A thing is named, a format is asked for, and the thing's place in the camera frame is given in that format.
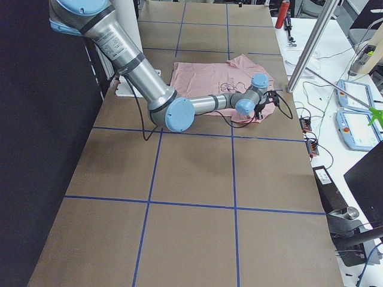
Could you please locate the blue teach pendant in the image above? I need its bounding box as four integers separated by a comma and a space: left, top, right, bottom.
336, 80, 382, 112
336, 111, 382, 152

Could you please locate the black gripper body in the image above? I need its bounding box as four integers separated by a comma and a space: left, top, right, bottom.
256, 90, 277, 115

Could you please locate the red cylinder can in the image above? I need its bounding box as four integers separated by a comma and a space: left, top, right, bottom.
275, 0, 290, 29

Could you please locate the orange black adapter far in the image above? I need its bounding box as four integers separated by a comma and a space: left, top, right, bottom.
299, 117, 312, 133

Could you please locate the black selfie stick tripod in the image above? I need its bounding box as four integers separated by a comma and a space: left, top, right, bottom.
284, 16, 297, 47

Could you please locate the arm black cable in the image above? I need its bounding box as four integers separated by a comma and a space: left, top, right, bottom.
125, 76, 294, 142

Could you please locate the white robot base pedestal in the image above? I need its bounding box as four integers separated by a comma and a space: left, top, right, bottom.
114, 0, 162, 97

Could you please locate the black monitor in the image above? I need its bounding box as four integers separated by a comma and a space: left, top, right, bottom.
344, 142, 383, 227

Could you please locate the orange black adapter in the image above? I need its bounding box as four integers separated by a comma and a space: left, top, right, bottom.
299, 117, 312, 133
306, 139, 319, 158

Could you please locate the aluminium frame post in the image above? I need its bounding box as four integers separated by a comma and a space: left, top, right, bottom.
287, 0, 338, 93

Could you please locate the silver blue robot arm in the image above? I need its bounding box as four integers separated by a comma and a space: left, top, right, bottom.
48, 1, 279, 132

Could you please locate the black box with label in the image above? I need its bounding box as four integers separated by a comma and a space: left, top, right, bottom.
312, 166, 348, 213

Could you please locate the orange black adapter near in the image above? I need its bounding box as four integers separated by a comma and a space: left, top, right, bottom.
306, 139, 319, 158

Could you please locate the near blue teach pendant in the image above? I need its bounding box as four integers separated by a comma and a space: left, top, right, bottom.
336, 111, 382, 152

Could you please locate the pink Snoopy t-shirt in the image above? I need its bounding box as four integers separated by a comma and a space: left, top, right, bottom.
166, 54, 273, 130

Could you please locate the green handled reacher grabber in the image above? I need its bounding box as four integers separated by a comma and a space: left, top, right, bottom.
305, 68, 383, 126

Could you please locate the far blue teach pendant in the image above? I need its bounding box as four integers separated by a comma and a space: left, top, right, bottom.
336, 80, 382, 112

